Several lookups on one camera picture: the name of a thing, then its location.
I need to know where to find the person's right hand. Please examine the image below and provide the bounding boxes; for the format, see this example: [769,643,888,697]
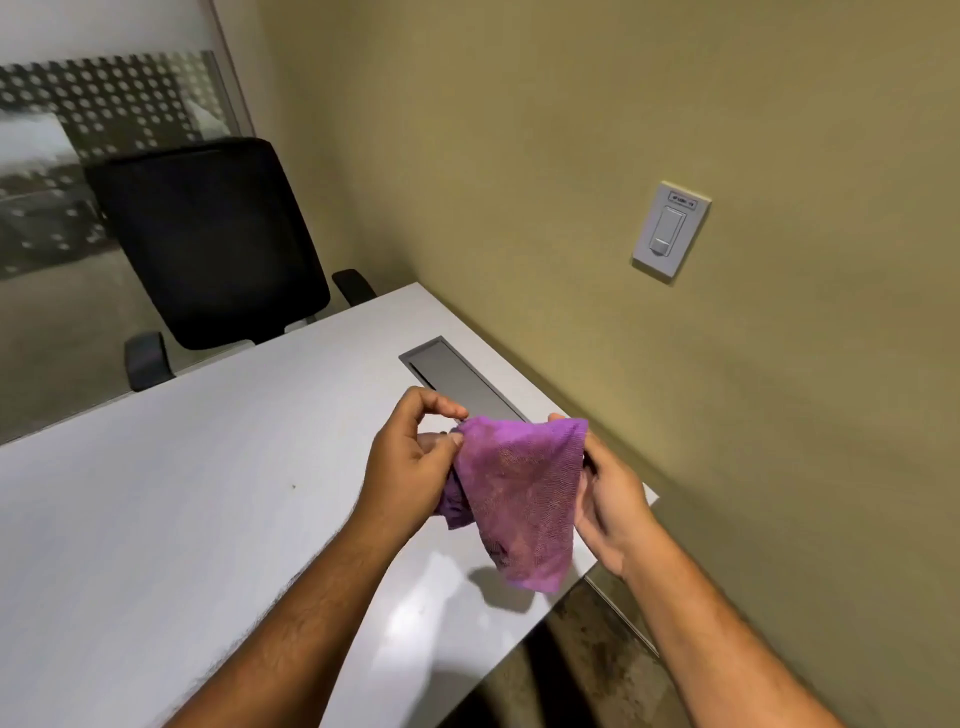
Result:
[547,413,664,579]

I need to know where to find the person's left hand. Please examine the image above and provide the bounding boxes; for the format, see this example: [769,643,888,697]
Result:
[351,386,470,545]

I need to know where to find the purple microfiber cloth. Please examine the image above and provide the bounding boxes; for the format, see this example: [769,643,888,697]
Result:
[437,417,590,595]

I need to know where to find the person's left forearm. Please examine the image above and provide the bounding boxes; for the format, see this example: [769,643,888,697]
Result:
[166,516,415,728]

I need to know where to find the person's right forearm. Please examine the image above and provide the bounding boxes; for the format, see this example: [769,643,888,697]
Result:
[619,526,845,728]

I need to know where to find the black office chair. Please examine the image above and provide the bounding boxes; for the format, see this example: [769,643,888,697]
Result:
[84,137,378,393]

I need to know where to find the dotted frosted glass partition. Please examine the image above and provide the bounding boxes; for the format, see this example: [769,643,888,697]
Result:
[0,0,252,447]

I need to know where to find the grey table cable flap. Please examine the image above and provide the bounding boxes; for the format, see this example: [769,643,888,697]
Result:
[398,336,532,426]

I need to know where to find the grey wall switch plate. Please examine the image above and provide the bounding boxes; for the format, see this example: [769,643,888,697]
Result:
[631,180,712,282]

